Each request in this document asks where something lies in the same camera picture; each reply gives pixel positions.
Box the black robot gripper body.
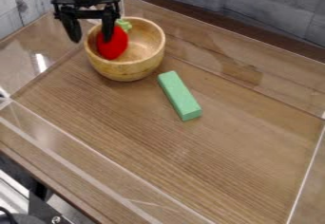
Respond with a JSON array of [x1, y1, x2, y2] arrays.
[[51, 0, 121, 20]]

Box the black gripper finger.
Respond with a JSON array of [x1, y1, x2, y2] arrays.
[[102, 9, 115, 42], [62, 12, 82, 43]]

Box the red plush strawberry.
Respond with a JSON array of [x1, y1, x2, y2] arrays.
[[96, 19, 133, 60]]

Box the round wooden bowl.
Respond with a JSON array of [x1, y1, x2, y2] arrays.
[[84, 17, 166, 82]]

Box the green rectangular block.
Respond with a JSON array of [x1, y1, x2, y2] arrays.
[[158, 71, 202, 121]]

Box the clear acrylic corner bracket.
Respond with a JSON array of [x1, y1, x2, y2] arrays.
[[119, 0, 126, 19]]

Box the clear acrylic enclosure walls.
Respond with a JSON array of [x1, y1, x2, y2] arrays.
[[0, 0, 325, 224]]

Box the black metal table mount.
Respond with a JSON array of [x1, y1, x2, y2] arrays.
[[28, 182, 63, 224]]

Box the black cable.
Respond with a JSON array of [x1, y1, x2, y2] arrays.
[[0, 206, 20, 224]]

